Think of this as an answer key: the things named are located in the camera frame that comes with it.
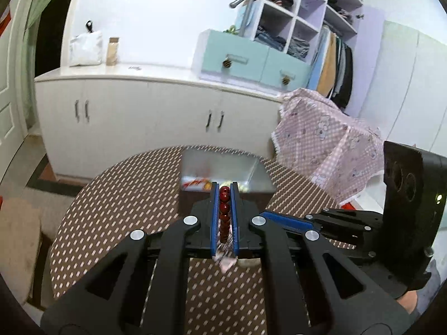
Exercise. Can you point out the teal drawer unit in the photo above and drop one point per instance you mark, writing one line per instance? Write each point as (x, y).
(216, 49)

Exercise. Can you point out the red orange trinket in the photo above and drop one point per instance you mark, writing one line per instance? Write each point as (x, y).
(193, 182)

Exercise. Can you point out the red door decoration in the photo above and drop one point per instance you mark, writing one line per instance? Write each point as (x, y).
(4, 22)

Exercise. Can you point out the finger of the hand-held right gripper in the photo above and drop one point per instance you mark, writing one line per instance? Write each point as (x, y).
(349, 241)
(286, 220)

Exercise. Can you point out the dark metal box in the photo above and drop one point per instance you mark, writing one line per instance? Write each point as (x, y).
(223, 164)

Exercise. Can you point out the person's right forearm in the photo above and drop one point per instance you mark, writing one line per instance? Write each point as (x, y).
(408, 302)

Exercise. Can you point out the white sideboard cabinet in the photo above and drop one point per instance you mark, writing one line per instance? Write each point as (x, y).
(146, 118)

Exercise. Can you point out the pink checkered cloth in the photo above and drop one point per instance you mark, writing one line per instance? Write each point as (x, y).
(324, 136)

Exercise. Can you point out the white furniture panel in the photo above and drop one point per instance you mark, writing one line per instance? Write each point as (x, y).
(372, 195)

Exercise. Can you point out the pale wardrobe door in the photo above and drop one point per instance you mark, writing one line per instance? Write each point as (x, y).
(405, 83)

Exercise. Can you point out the pale yellow trinket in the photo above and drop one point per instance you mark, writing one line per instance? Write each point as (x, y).
(242, 185)

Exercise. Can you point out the small green plant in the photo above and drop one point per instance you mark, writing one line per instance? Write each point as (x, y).
(231, 30)

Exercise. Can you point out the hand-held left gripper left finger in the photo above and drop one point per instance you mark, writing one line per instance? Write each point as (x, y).
(214, 216)

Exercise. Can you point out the dark clothes pile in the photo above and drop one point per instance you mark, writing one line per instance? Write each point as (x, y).
(340, 10)

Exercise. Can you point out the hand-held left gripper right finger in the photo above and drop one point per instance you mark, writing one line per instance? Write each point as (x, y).
(234, 216)

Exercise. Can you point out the red plastic object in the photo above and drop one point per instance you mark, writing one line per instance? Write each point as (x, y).
(349, 206)

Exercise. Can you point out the white door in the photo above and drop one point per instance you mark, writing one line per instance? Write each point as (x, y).
(8, 111)

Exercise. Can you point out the folded denim clothes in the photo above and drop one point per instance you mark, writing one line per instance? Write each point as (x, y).
(270, 40)

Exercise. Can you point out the folded grey clothes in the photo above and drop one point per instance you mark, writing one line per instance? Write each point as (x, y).
(299, 47)

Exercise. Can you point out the beige cushioned chair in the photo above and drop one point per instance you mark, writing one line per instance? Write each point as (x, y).
(19, 244)

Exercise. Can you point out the row of hanging clothes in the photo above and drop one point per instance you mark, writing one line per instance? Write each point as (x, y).
(344, 73)

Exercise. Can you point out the beige jar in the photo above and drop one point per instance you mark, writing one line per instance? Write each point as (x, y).
(112, 54)

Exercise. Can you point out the white plastic bag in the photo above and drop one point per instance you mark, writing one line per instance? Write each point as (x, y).
(85, 49)

